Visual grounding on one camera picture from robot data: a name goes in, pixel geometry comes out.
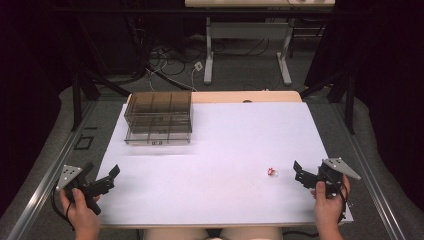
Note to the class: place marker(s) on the grey metal floor rail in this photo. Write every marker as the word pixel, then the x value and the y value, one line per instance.
pixel 373 180
pixel 50 176

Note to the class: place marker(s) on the black metal stand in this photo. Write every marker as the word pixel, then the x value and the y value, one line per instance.
pixel 346 96
pixel 83 90

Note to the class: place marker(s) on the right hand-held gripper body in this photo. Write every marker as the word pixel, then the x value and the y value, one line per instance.
pixel 335 173

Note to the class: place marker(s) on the small red and white object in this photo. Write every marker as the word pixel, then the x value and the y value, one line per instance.
pixel 271 172

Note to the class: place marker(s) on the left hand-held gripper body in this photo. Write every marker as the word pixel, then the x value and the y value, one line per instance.
pixel 69 174

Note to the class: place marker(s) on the white table cover sheet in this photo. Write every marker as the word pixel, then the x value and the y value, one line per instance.
pixel 216 173

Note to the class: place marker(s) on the person's left hand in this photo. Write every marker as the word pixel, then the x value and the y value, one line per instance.
pixel 81 213

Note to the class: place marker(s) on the white plug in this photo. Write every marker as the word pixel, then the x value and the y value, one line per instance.
pixel 198 65

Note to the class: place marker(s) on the transparent brown drawer organizer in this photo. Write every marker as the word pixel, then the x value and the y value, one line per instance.
pixel 158 118

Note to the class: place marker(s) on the person's right hand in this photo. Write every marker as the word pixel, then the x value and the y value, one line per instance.
pixel 330 208

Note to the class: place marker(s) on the black curtain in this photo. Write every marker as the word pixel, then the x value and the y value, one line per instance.
pixel 30 83
pixel 390 83

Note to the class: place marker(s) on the white-legged table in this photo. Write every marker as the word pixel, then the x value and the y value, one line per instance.
pixel 246 31

